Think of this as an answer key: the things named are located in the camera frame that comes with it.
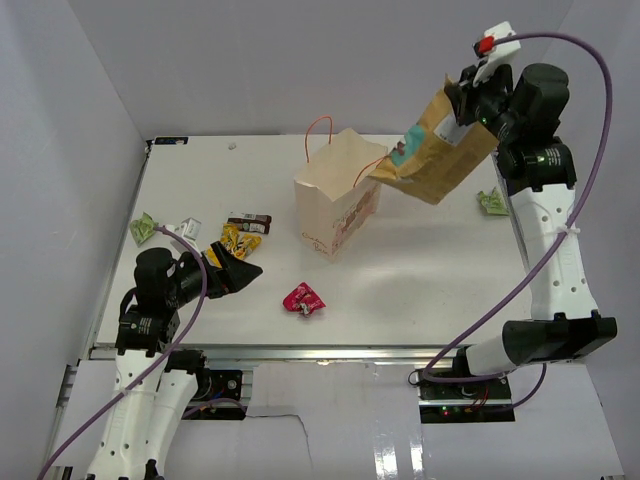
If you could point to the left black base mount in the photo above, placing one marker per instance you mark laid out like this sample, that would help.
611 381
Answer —
213 384

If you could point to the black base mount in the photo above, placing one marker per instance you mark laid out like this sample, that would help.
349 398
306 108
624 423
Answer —
213 384
444 403

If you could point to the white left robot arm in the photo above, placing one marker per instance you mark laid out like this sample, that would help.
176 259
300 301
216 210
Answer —
155 380

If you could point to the red snack packet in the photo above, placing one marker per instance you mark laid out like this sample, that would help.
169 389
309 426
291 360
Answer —
303 300

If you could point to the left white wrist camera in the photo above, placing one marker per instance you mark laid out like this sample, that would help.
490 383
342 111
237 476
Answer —
187 229

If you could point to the left blue table label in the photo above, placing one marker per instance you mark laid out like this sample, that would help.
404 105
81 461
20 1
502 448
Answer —
166 140

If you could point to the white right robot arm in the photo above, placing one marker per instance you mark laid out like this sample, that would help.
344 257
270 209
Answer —
539 177

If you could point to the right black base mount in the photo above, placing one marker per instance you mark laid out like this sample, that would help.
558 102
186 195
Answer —
444 403

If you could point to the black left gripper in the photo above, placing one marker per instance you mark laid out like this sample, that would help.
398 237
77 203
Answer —
237 272

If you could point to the green snack packet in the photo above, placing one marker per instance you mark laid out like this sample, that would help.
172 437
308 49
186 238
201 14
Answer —
142 228
492 202

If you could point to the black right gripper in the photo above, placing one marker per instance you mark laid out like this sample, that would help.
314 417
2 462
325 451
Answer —
454 91

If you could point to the cream paper bag orange handles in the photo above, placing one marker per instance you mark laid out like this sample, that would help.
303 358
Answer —
334 195

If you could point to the large brown chips bag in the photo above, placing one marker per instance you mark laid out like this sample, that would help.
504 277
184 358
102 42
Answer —
435 154

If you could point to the brown chocolate bar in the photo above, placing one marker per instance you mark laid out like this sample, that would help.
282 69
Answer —
249 222

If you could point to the aluminium table edge rail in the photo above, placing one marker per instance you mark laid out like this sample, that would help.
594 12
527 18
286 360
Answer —
411 354

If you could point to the yellow snack packet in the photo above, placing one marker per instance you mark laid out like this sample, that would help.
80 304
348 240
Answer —
239 244

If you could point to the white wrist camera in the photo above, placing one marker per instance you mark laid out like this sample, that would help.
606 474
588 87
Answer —
187 229
490 54

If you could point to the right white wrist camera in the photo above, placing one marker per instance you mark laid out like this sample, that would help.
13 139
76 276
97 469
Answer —
490 54

